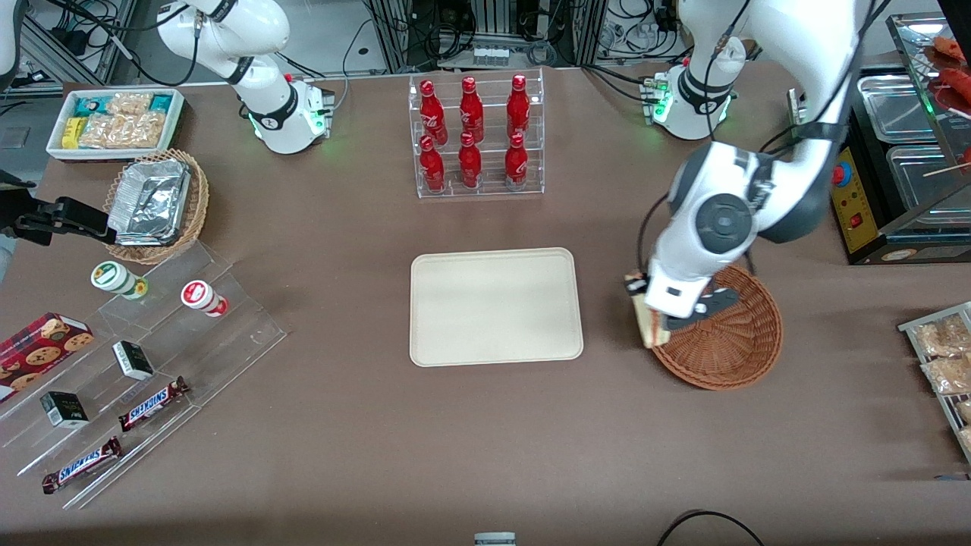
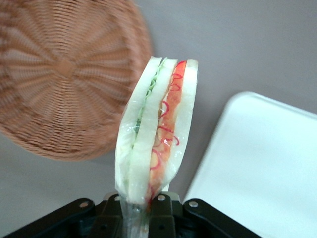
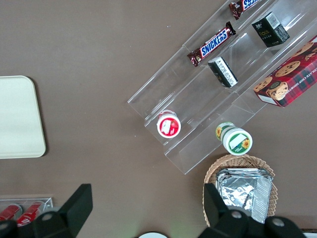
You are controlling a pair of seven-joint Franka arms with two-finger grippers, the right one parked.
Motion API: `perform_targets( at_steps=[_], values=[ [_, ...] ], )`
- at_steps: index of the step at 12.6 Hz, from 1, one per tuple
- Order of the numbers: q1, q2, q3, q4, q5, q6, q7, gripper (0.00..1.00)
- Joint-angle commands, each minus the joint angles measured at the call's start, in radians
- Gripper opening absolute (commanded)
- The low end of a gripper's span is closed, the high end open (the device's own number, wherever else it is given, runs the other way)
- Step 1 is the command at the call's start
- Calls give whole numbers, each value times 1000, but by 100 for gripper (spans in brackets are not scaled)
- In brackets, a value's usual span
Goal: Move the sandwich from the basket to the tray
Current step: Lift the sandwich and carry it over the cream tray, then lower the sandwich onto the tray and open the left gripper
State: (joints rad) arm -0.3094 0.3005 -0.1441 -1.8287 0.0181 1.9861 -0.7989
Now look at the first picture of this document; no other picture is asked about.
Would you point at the small black box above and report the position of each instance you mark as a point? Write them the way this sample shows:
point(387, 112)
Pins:
point(133, 360)
point(64, 409)

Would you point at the aluminium foil containers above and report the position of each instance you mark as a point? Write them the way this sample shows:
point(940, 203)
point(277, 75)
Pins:
point(152, 201)

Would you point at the red lid cup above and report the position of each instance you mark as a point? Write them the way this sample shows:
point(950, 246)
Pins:
point(201, 296)

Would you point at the cream plastic tray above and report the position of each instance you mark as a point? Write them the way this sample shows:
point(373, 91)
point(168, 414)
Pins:
point(497, 307)

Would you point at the triangular sandwich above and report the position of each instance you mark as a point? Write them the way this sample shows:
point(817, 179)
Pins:
point(648, 326)

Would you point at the black equipment rack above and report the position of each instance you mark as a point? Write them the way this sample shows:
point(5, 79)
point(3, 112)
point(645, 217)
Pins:
point(425, 30)

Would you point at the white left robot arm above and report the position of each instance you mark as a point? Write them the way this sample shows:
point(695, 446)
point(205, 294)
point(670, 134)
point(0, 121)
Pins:
point(804, 61)

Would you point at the black food warmer appliance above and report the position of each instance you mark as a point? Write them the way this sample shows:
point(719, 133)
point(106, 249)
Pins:
point(853, 205)

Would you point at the white power strip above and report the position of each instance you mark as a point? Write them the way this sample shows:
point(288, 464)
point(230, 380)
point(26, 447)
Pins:
point(491, 56)

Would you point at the aluminium frame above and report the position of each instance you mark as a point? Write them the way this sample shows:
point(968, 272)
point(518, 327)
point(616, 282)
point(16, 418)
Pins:
point(98, 45)

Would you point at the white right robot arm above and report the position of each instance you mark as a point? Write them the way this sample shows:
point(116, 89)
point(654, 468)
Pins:
point(265, 106)

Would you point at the white rectangular snack bin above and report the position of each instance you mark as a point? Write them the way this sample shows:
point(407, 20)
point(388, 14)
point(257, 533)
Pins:
point(57, 152)

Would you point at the clear cracker packet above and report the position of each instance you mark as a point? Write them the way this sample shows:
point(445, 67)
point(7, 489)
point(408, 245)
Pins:
point(125, 131)
point(129, 104)

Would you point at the yellow snack packet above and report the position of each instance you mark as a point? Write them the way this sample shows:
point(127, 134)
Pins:
point(73, 133)

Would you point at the steel food pan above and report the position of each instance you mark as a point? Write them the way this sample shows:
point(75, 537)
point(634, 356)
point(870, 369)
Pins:
point(922, 182)
point(899, 106)

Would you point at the red cola bottle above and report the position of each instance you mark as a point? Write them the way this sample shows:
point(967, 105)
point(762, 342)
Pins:
point(518, 106)
point(469, 165)
point(471, 110)
point(516, 165)
point(432, 168)
point(432, 112)

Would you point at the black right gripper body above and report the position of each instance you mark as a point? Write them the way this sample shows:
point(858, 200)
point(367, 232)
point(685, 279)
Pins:
point(32, 223)

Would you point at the brown wicker basket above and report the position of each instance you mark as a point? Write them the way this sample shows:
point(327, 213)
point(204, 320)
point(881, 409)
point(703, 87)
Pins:
point(736, 349)

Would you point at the clear pastry packet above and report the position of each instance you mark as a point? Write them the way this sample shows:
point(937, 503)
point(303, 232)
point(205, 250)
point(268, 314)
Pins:
point(941, 336)
point(965, 411)
point(948, 375)
point(966, 440)

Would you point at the clear acrylic bottle rack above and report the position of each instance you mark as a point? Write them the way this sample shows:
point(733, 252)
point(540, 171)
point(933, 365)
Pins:
point(489, 178)

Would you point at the clear acrylic stepped shelf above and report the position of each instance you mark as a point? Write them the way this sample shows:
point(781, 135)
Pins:
point(227, 341)

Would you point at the light wicker basket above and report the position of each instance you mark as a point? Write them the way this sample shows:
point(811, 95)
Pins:
point(199, 205)

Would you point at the teal snack packet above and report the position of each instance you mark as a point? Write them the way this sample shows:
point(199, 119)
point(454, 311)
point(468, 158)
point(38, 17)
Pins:
point(161, 103)
point(89, 107)

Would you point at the small grey device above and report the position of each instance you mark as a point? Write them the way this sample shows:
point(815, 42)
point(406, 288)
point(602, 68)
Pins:
point(494, 540)

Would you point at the red cookie box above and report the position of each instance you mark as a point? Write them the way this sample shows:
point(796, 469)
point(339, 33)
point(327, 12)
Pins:
point(38, 353)

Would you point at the Snickers bar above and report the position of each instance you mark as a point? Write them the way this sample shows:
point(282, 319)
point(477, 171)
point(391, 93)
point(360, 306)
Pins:
point(82, 465)
point(152, 403)

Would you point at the green lid cup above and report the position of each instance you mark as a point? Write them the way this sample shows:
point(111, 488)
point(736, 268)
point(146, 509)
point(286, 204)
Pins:
point(114, 277)

